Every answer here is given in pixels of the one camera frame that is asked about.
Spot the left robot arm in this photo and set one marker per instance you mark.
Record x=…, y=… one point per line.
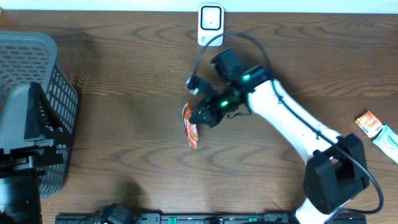
x=32, y=136

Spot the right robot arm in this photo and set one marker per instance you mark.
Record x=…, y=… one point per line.
x=335, y=165

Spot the small orange box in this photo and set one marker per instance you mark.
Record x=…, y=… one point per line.
x=369, y=124

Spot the red chocolate bar wrapper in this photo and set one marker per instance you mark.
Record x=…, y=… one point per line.
x=190, y=129

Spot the black mounting rail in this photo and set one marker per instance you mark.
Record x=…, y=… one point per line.
x=117, y=214

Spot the teal wet wipes pack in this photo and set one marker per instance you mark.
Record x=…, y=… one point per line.
x=387, y=142

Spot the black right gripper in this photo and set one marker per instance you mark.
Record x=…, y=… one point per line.
x=209, y=117

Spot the grey plastic mesh basket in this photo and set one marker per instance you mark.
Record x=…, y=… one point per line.
x=28, y=57

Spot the white barcode scanner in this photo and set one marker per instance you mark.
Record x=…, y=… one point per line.
x=210, y=22

